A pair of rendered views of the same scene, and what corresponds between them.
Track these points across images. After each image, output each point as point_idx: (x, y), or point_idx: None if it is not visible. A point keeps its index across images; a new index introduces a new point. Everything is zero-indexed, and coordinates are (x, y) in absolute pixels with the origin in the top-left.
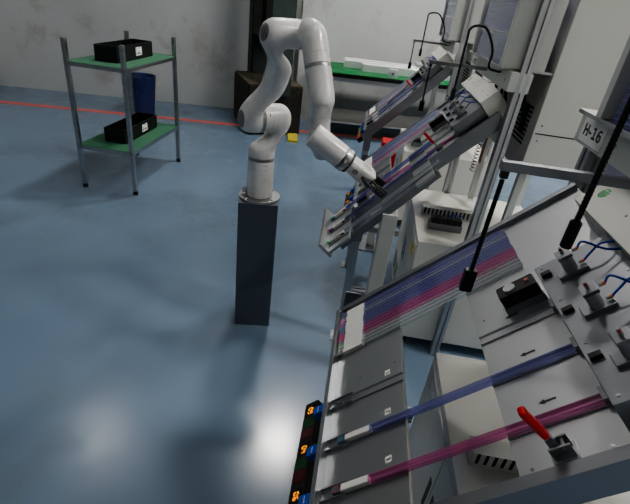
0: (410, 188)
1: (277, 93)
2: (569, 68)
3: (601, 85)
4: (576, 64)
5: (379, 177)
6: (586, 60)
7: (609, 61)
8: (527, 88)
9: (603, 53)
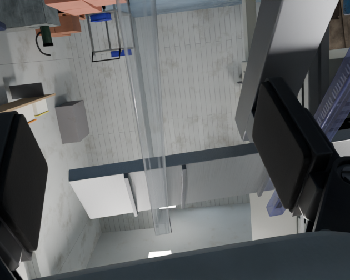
0: (291, 46)
1: None
2: (288, 227)
3: (265, 192)
4: (284, 229)
5: (284, 200)
6: (279, 230)
7: (268, 219)
8: (299, 227)
9: (272, 230)
